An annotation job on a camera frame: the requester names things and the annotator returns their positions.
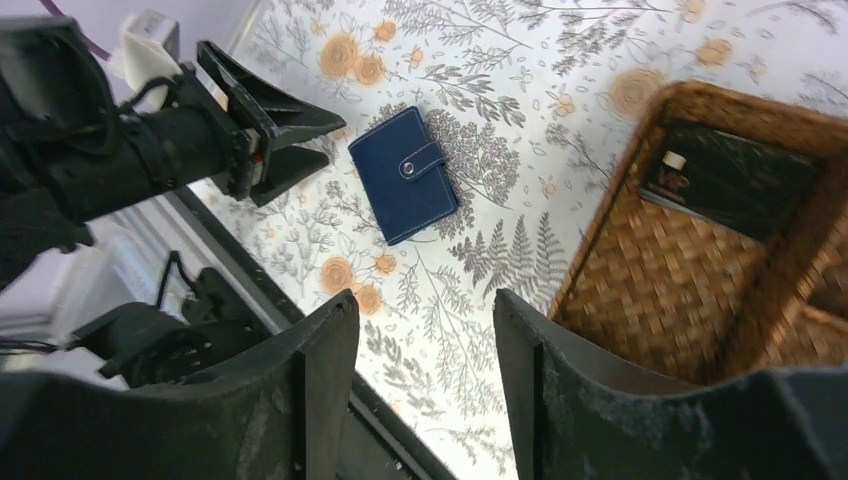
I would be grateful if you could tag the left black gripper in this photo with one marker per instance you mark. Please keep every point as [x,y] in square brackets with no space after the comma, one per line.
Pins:
[193,138]

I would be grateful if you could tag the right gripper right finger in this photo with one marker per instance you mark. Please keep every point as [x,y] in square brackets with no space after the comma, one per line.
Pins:
[577,411]

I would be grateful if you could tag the woven wicker divided basket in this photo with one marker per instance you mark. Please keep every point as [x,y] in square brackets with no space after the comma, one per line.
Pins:
[694,300]

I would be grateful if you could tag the floral table mat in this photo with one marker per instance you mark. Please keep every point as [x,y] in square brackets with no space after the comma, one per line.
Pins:
[533,103]

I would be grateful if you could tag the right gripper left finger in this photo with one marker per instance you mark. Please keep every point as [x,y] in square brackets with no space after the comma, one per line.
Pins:
[274,411]

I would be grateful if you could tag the blue leather card holder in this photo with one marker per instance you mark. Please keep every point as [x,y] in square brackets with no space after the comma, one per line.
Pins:
[403,173]

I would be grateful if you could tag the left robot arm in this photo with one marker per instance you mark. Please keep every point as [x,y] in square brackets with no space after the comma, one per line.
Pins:
[54,93]

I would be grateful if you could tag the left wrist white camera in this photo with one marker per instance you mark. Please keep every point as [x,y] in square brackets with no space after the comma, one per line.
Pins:
[149,48]

